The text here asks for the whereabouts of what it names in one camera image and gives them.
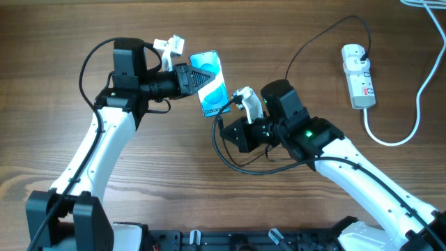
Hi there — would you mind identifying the smartphone with teal screen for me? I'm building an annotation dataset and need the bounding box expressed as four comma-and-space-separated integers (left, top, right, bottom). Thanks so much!
190, 50, 229, 117

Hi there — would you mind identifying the black USB charging cable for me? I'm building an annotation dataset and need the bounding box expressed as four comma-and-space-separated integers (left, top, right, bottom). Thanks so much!
216, 15, 372, 167

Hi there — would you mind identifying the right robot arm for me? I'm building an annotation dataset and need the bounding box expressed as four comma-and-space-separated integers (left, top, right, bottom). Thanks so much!
212, 79, 445, 250

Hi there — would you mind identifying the white USB charger plug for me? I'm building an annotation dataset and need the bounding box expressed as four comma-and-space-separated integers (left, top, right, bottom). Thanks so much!
343, 56, 370, 75

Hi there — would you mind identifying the white power strip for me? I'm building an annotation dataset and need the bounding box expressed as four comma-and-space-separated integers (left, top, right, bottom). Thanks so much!
341, 44, 376, 109

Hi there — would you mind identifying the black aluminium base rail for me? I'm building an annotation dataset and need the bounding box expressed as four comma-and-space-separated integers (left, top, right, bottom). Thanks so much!
111, 228, 353, 251

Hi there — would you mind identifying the white power strip cord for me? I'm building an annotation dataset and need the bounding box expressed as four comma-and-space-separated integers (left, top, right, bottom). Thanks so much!
362, 0, 446, 147

